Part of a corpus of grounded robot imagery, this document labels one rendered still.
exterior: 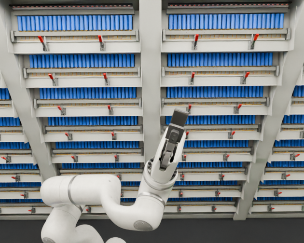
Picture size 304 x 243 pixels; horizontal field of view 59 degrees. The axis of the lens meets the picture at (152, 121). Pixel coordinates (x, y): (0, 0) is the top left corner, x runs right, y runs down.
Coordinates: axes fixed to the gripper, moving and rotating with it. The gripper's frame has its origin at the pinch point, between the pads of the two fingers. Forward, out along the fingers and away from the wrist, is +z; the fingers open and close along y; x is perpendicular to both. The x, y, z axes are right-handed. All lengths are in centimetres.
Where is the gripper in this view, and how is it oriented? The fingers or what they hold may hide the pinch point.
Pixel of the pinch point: (177, 125)
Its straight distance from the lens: 56.5
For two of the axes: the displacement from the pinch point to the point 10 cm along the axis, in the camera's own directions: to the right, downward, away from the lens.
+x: -9.5, -3.1, 0.7
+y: -2.6, 6.3, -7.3
